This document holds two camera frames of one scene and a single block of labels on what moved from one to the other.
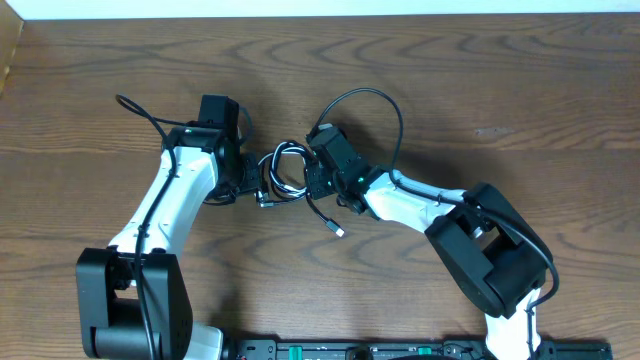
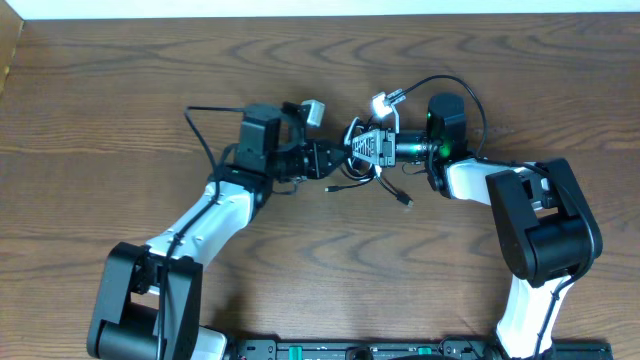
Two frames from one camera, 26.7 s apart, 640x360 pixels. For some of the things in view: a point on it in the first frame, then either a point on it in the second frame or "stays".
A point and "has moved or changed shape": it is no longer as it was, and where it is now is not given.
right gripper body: (320, 183) → (389, 146)
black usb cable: (294, 146) has moved or changed shape
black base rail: (356, 349) stays
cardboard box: (11, 26) stays
